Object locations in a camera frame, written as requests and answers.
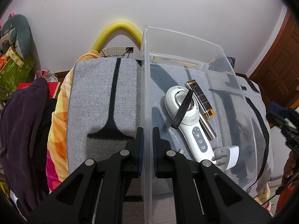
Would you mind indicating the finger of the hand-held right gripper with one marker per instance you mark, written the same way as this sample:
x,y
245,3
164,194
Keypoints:
x,y
279,108
276,119

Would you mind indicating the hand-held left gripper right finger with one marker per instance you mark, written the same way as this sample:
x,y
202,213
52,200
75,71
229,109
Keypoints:
x,y
154,154

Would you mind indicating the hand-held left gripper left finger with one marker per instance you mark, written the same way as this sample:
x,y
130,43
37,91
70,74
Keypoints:
x,y
140,154

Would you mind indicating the clear plastic container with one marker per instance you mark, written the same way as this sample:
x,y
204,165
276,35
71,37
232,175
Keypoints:
x,y
233,112

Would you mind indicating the white handheld massager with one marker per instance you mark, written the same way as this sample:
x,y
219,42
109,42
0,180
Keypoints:
x,y
198,140

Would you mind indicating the white charger plug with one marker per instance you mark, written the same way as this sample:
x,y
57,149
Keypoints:
x,y
231,155

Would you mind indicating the silver metal rod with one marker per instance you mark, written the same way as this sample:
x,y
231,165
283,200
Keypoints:
x,y
209,131

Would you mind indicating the brown gold tube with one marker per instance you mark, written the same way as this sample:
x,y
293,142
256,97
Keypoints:
x,y
201,99

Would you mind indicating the person's right hand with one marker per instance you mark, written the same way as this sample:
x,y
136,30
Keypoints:
x,y
289,165

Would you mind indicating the brown wooden door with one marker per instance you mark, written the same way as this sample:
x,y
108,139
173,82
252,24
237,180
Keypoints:
x,y
278,72

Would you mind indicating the dark blue bag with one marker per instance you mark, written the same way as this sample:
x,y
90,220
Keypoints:
x,y
231,61

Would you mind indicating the grey blanket with black letters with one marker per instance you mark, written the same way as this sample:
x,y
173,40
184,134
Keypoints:
x,y
93,102

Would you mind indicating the orange floral blanket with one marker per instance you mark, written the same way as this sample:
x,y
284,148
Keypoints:
x,y
59,121

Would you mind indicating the white power strip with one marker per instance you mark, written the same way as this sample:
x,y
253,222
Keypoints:
x,y
113,51

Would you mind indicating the red box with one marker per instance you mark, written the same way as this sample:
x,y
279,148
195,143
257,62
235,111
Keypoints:
x,y
51,88

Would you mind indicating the dark purple garment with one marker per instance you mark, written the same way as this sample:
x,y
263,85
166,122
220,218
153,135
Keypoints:
x,y
21,133

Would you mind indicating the clear plastic bag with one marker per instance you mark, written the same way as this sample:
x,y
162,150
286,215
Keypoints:
x,y
45,74

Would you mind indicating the yellow foam tube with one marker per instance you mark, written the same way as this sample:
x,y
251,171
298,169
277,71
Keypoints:
x,y
109,31

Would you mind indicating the green patterned gift box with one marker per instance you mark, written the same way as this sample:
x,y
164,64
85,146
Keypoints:
x,y
14,74

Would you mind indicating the yellow printed package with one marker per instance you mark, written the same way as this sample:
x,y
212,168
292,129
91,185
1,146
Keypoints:
x,y
15,57

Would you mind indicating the grey green plush toy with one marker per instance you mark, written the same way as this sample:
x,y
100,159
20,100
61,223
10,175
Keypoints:
x,y
17,32

